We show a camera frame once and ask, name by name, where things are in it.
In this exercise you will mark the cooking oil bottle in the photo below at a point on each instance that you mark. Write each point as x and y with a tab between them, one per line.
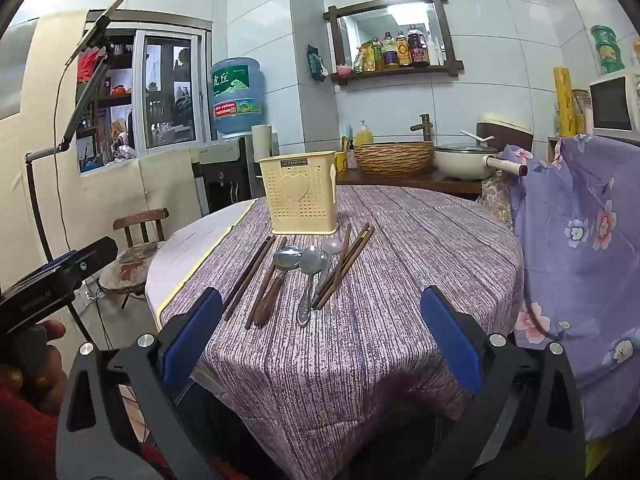
403	52

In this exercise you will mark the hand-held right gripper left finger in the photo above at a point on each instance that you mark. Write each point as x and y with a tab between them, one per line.
192	340

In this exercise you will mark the dark wooden counter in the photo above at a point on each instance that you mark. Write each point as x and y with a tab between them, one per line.
400	182

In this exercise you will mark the clear plastic spoon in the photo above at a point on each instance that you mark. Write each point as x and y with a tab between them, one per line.
331	246

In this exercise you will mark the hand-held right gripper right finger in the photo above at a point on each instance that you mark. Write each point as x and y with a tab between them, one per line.
450	340

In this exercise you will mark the wicker basin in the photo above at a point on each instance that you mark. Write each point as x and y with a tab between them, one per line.
395	157

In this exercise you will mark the white and brown rice cooker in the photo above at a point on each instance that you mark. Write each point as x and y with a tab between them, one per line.
505	130

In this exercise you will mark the white microwave oven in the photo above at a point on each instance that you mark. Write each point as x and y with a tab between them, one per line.
610	105

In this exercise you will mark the cream paper roll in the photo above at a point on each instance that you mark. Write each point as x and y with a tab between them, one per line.
261	142

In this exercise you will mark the wooden framed mirror shelf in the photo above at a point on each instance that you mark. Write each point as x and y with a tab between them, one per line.
380	25

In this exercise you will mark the cream plastic utensil holder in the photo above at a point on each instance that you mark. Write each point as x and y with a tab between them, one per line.
300	190

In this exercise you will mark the all metal spoon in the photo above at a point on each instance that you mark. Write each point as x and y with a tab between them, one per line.
311	260

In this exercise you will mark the dark sauce bottle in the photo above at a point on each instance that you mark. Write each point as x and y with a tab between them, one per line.
418	47

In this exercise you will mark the yellow soap pump bottle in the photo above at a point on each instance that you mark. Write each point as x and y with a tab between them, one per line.
363	136

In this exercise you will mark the purple striped tablecloth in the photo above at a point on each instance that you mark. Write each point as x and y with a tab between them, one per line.
375	335

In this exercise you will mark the pink bowl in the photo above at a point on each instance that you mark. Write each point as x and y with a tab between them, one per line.
344	69

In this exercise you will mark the sliding window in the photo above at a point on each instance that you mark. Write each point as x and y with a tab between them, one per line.
165	95

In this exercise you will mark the blue water jug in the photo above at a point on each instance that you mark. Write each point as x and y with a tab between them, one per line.
235	95

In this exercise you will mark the bronze faucet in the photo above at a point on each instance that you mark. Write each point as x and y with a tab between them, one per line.
425	127

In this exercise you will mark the yellow wrap roll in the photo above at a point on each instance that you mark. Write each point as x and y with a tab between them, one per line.
563	100

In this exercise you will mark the water dispenser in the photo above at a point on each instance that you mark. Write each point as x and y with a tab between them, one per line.
220	180

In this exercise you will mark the white cloth with yellow edge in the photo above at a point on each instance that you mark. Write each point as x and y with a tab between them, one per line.
190	245

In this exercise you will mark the yellow mug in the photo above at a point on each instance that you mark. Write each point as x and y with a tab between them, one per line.
342	161

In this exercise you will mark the yellow snack packet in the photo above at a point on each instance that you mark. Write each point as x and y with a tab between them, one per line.
369	57

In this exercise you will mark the green hanging packet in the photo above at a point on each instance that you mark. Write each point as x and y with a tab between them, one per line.
316	64

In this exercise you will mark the brown patterned cloth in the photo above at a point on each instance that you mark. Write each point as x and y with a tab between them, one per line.
496	195

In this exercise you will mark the round cartoon seat cushion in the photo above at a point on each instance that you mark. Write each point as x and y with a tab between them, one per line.
130	265

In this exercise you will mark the person's left hand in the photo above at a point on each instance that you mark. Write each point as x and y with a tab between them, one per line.
52	331

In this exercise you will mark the green jar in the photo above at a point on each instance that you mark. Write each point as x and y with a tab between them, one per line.
607	50

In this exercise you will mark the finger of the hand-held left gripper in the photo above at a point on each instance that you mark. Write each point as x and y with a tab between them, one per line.
97	255

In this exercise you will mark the wooden chair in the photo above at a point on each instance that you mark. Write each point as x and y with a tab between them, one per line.
142	217

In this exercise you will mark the purple floral cloth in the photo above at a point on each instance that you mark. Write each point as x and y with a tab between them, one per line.
575	260

